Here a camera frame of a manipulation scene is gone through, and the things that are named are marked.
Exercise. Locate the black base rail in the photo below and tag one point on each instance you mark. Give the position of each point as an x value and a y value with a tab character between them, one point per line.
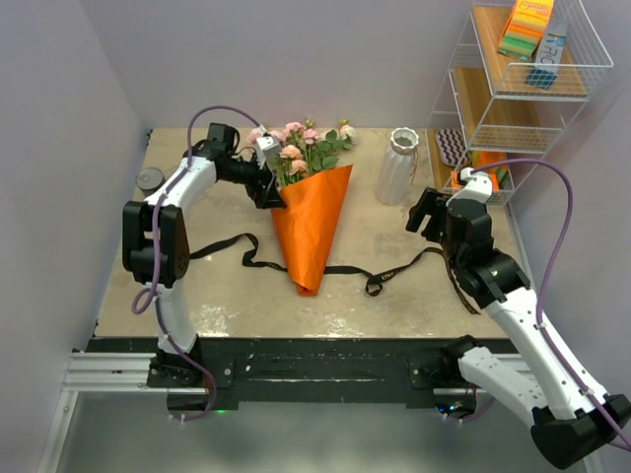
226	372

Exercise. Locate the small grey round tin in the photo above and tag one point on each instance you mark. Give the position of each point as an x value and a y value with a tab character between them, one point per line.
149	180

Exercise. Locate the white wire shelf rack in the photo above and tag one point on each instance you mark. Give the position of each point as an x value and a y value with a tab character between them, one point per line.
486	98

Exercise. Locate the colourful sponge pack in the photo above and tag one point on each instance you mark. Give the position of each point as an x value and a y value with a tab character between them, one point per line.
525	28

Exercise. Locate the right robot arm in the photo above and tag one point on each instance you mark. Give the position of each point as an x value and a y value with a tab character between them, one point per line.
569	414

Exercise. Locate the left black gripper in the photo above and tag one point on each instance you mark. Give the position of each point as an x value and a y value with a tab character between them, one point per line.
263	190

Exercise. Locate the striped wavy cloth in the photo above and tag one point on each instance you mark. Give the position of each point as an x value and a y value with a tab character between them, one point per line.
451	147

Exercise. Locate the black printed ribbon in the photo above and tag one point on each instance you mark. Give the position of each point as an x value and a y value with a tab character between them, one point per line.
374	282

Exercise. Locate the pink flower bouquet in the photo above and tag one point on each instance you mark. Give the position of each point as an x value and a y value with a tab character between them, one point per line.
305	151

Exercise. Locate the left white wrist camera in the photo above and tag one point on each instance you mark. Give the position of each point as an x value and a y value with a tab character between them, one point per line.
267	150

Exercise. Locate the orange box in basket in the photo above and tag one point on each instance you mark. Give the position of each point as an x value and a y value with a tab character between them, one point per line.
455	180

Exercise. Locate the aluminium frame rail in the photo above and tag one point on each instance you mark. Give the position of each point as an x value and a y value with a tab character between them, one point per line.
92	373

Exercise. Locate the orange wrapping paper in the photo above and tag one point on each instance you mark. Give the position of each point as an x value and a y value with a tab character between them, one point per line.
306	227

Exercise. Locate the grey tall box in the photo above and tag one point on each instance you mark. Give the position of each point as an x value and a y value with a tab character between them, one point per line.
550	49

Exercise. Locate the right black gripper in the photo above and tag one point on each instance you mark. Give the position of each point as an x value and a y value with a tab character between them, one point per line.
430	203

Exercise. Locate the white ribbed vase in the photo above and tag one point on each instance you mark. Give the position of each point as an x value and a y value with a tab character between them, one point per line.
398	166

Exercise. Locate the blue puzzle cube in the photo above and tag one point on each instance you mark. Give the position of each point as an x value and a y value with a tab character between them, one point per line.
541	78

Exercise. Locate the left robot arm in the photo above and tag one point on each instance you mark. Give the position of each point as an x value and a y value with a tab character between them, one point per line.
155	247

